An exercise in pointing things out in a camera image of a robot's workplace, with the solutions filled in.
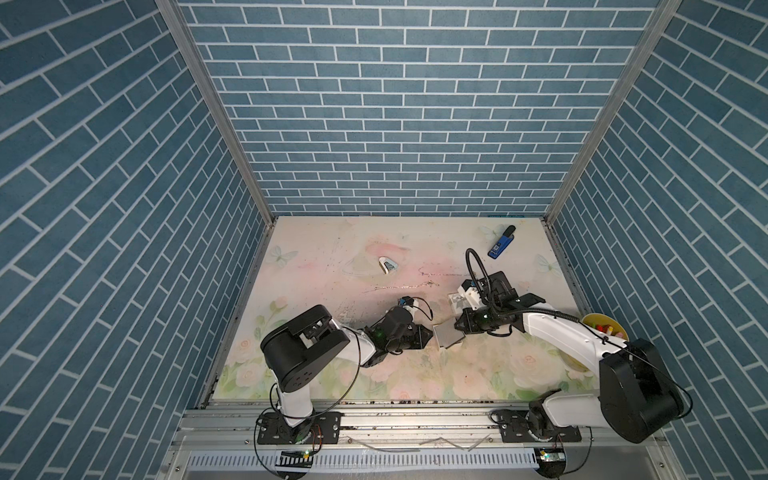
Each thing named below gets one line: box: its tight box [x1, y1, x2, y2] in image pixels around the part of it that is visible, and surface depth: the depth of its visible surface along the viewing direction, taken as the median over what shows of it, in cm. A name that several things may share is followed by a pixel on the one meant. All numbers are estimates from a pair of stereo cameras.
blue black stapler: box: [487, 224, 516, 260], surface depth 113 cm
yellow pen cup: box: [582, 313, 629, 341], surface depth 79 cm
